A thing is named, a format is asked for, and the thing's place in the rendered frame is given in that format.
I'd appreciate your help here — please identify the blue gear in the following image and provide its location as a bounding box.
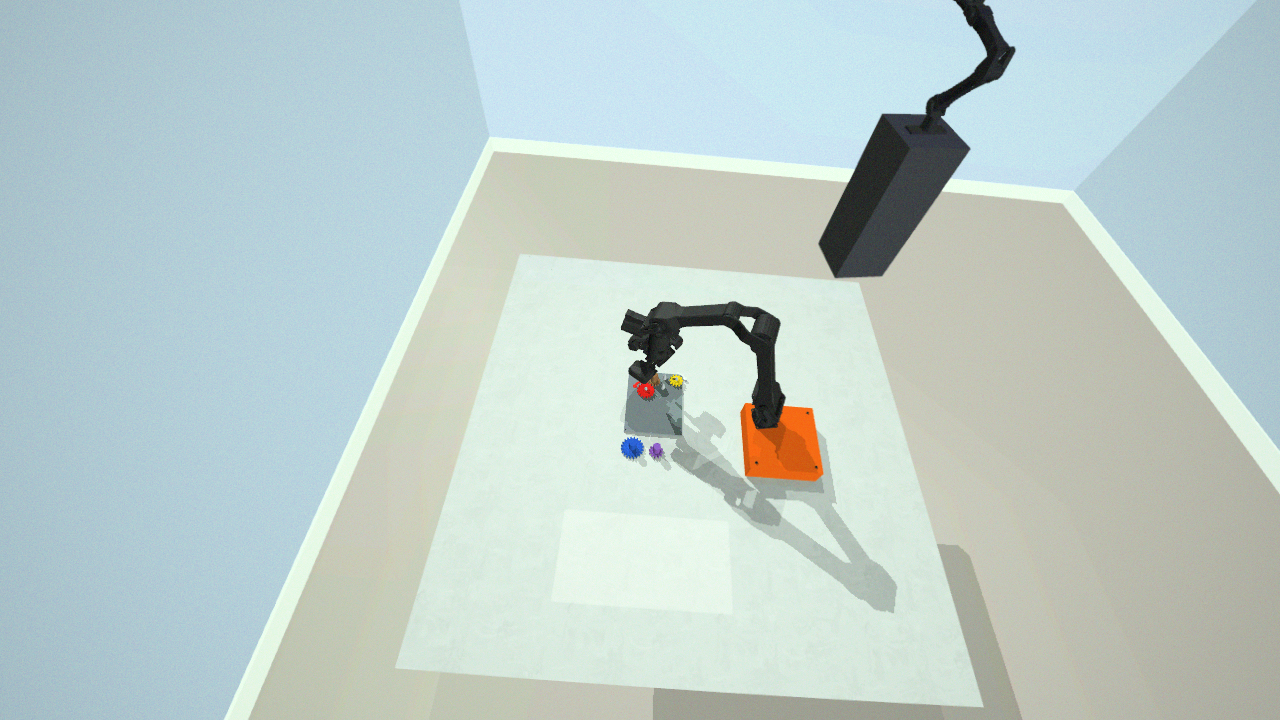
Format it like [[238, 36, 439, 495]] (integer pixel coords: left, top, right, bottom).
[[621, 437, 644, 459]]

